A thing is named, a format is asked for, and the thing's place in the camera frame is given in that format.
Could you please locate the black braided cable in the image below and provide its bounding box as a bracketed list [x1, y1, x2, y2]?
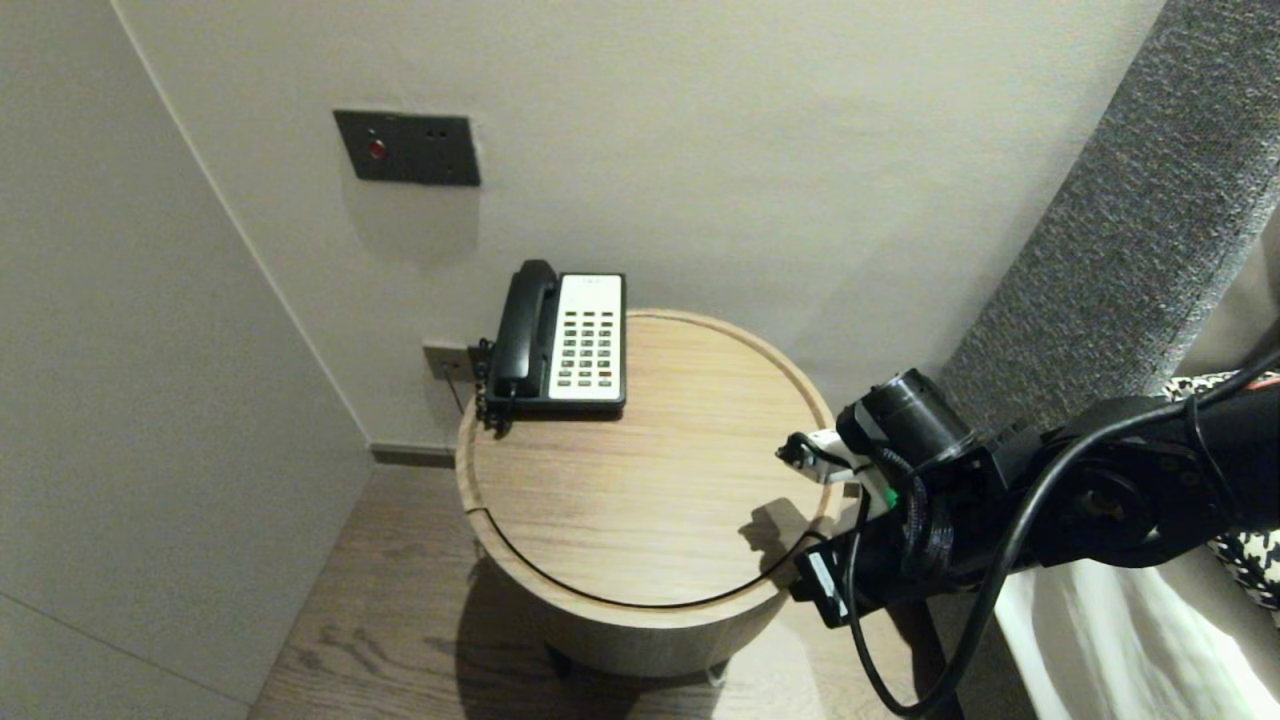
[880, 450, 956, 586]

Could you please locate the black coiled telephone cord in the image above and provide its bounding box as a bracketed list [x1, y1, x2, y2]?
[470, 338, 516, 439]

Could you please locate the black and white desk telephone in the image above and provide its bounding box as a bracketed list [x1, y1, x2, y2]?
[478, 272, 629, 421]

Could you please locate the white bed sheet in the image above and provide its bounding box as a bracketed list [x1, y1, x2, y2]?
[1000, 560, 1280, 720]

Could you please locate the black white houndstooth pillow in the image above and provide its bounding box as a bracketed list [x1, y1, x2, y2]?
[1165, 372, 1280, 611]

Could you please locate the grey wall socket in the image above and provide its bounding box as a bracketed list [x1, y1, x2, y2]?
[422, 343, 476, 382]

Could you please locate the black telephone handset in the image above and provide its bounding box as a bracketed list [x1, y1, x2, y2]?
[492, 259, 561, 401]

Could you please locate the dark wall switch panel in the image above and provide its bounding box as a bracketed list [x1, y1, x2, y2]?
[333, 108, 483, 188]

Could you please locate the black smooth arm cable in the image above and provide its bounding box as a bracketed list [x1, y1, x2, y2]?
[843, 350, 1280, 719]

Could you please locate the grey fabric bed headboard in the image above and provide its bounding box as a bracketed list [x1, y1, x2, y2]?
[925, 0, 1280, 720]

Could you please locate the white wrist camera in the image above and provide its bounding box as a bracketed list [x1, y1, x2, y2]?
[776, 428, 896, 519]

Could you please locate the round wooden side table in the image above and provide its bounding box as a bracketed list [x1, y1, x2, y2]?
[455, 308, 849, 691]

